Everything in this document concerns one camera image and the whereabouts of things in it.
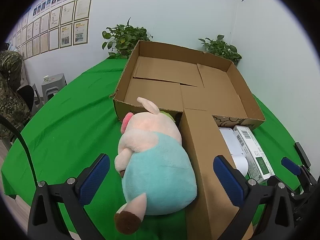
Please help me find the green tablecloth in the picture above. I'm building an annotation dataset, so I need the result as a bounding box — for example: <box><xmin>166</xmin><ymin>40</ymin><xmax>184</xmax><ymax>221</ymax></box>
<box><xmin>1</xmin><ymin>58</ymin><xmax>304</xmax><ymax>240</ymax></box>

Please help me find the black cable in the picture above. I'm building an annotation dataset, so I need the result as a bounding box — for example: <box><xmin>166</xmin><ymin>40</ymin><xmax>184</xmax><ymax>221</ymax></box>
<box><xmin>0</xmin><ymin>115</ymin><xmax>38</xmax><ymax>188</ymax></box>

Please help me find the grey plastic stool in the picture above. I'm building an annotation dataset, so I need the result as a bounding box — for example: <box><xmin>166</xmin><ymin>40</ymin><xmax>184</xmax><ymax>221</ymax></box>
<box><xmin>41</xmin><ymin>73</ymin><xmax>67</xmax><ymax>100</ymax></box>

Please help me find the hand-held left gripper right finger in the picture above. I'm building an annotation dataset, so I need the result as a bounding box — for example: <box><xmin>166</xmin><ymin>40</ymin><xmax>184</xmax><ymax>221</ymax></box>
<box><xmin>213</xmin><ymin>155</ymin><xmax>297</xmax><ymax>240</ymax></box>

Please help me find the white and green carton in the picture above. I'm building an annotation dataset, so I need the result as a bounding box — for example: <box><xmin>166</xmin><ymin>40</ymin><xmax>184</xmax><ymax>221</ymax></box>
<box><xmin>232</xmin><ymin>125</ymin><xmax>275</xmax><ymax>180</ymax></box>

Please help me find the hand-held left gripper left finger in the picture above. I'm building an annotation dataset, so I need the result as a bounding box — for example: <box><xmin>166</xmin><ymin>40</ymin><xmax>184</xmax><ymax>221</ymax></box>
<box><xmin>27</xmin><ymin>153</ymin><xmax>110</xmax><ymax>240</ymax></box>

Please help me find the large cardboard box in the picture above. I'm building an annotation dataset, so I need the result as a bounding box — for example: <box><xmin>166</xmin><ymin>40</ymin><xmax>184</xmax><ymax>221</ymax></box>
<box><xmin>111</xmin><ymin>40</ymin><xmax>266</xmax><ymax>130</ymax></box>

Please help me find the group of framed wall certificates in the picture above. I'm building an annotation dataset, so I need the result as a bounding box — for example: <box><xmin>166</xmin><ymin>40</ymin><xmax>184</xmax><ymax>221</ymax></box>
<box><xmin>11</xmin><ymin>0</ymin><xmax>93</xmax><ymax>60</ymax></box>

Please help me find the small potted green plant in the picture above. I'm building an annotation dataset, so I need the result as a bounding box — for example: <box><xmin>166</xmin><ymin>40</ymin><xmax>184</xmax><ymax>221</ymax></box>
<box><xmin>198</xmin><ymin>34</ymin><xmax>242</xmax><ymax>67</ymax></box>

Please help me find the narrow brown cardboard box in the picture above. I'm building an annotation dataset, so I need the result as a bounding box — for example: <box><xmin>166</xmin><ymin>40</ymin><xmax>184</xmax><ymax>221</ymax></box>
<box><xmin>179</xmin><ymin>109</ymin><xmax>254</xmax><ymax>240</ymax></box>

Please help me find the white hair dryer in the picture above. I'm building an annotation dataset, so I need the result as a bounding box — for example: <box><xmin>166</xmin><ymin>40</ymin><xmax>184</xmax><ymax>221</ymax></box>
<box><xmin>219</xmin><ymin>127</ymin><xmax>249</xmax><ymax>177</ymax></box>

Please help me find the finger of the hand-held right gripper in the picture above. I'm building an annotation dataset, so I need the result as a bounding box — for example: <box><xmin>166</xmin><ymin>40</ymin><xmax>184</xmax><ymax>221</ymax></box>
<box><xmin>281</xmin><ymin>157</ymin><xmax>318</xmax><ymax>195</ymax></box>
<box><xmin>294</xmin><ymin>142</ymin><xmax>312</xmax><ymax>170</ymax></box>

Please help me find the bushy potted green plant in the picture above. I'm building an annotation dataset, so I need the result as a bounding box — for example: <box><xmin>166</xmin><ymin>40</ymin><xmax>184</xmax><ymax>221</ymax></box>
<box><xmin>101</xmin><ymin>17</ymin><xmax>153</xmax><ymax>59</ymax></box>

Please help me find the plush pig toy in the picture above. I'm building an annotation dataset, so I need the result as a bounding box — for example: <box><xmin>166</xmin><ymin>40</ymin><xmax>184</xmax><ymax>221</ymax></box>
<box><xmin>114</xmin><ymin>97</ymin><xmax>198</xmax><ymax>235</ymax></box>

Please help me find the black chair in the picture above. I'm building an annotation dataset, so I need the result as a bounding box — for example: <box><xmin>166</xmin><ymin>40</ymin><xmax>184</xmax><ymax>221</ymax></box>
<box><xmin>17</xmin><ymin>85</ymin><xmax>35</xmax><ymax>113</ymax></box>

